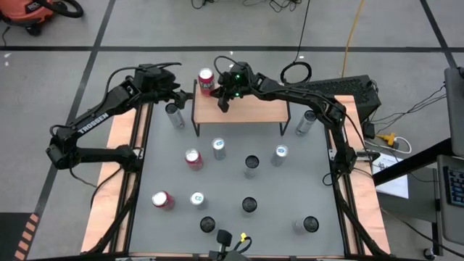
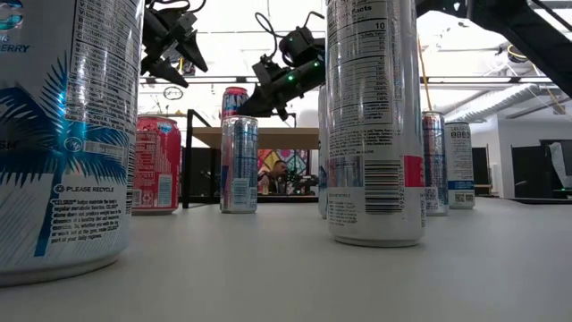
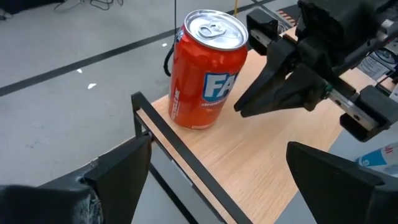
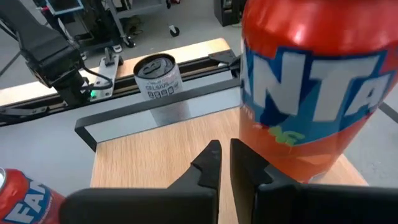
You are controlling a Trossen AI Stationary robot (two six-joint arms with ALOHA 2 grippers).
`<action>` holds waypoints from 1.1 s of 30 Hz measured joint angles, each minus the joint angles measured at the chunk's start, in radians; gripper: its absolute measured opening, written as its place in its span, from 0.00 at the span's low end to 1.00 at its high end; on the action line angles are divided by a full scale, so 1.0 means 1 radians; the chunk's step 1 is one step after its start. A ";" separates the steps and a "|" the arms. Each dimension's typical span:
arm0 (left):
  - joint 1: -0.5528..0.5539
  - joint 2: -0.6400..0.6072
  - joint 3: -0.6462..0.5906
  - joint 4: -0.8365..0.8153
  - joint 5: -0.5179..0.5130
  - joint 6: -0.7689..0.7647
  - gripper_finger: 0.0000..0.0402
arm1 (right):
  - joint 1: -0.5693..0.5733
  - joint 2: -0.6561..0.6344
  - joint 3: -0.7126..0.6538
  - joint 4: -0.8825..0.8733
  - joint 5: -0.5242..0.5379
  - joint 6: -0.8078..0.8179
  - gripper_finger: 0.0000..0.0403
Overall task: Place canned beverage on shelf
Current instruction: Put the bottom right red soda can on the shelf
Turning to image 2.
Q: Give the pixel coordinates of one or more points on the silver ventilation duct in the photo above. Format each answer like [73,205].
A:
[487,105]

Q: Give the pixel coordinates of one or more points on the long ceiling light rail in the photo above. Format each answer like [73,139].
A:
[214,80]

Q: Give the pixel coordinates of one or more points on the white plastic bag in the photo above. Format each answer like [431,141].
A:
[561,161]

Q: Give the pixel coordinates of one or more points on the colourful patterned panel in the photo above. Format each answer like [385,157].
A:
[297,158]

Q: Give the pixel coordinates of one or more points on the white Celsius can blue print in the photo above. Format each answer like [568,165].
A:
[322,188]

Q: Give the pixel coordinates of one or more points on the black background robot arm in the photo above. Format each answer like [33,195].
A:
[306,182]

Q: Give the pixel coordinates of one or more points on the round black-rimmed hanging disc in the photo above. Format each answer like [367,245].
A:
[173,93]

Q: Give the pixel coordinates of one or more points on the dark doorway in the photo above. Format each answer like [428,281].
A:
[529,172]
[480,170]

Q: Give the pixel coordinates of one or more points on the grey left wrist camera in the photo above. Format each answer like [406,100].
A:
[187,22]

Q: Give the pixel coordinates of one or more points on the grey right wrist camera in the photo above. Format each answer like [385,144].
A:
[263,72]

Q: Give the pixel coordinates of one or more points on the white Celsius can blue palm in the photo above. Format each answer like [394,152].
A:
[67,156]

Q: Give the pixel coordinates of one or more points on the white Celsius can blue band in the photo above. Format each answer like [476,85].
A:
[462,165]

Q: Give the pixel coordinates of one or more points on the red Fanta can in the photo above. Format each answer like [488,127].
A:
[156,170]
[230,100]

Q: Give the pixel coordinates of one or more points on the black partition panel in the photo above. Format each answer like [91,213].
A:
[203,174]

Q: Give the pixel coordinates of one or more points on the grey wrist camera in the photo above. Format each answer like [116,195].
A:
[187,22]
[263,72]

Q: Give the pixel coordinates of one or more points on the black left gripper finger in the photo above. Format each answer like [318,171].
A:
[165,70]
[192,51]

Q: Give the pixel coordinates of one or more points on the person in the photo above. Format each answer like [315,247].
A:
[278,172]

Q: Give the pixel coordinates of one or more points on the white Celsius can red patch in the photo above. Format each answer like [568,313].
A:
[375,134]

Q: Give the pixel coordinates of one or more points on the wood shelf black metal frame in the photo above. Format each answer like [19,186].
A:
[277,138]

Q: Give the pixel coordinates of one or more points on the silver blue Red Bull can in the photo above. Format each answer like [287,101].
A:
[239,170]
[437,170]

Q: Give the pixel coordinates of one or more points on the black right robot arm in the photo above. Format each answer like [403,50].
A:
[514,27]

